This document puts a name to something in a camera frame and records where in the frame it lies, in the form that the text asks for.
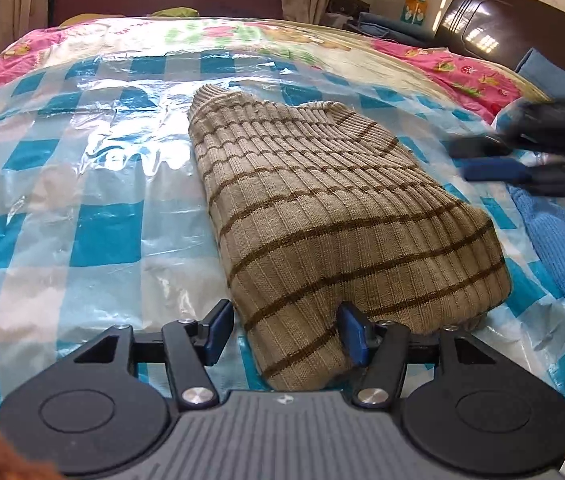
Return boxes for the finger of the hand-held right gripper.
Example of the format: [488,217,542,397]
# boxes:
[461,156,565,186]
[448,134,514,159]

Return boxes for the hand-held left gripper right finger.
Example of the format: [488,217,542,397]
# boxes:
[336,302,503,409]

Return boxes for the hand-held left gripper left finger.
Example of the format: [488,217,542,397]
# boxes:
[70,299,236,409]

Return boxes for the beige striped knit sweater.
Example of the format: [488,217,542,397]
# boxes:
[188,85,513,392]

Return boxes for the blue pillow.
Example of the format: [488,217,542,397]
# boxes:
[513,46,565,94]

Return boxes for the pink floral bedsheet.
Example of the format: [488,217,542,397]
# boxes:
[0,17,550,126]

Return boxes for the blue knit garment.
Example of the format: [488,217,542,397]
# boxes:
[506,184,565,317]

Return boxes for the dark brown headboard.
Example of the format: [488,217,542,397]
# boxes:
[432,0,565,82]

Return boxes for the folded blue cloths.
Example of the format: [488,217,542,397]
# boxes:
[343,9,436,42]

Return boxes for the dark box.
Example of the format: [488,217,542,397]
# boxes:
[329,0,371,17]

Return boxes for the blue checked plastic sheet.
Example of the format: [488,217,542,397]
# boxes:
[0,47,565,480]

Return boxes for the yellow-green pillow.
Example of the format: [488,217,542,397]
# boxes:
[59,6,202,29]

